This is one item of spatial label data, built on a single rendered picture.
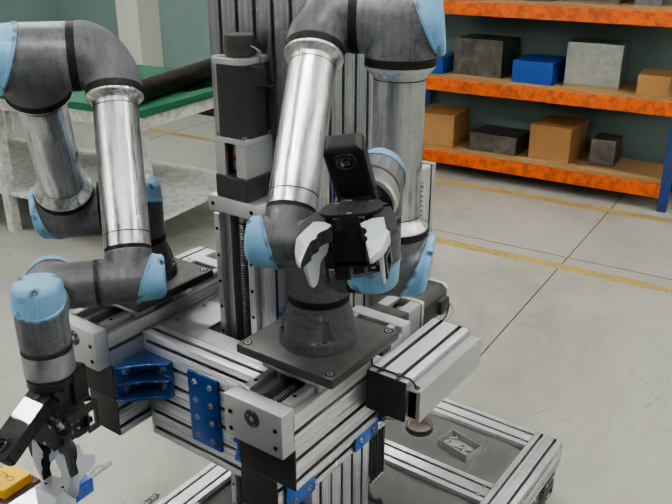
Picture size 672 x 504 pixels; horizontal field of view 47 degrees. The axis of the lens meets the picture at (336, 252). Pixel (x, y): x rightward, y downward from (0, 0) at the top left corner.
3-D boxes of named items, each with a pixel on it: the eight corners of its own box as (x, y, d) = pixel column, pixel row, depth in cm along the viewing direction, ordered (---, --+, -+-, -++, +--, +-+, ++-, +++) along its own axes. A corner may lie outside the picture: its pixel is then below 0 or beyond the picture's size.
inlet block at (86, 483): (101, 470, 134) (98, 444, 132) (122, 479, 132) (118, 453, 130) (39, 513, 124) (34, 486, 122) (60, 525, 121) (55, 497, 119)
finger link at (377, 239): (404, 299, 77) (389, 265, 86) (397, 244, 75) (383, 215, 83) (373, 304, 77) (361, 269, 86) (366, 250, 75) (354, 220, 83)
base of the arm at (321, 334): (311, 311, 156) (310, 266, 152) (374, 332, 148) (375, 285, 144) (262, 341, 144) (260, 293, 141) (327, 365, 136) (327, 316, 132)
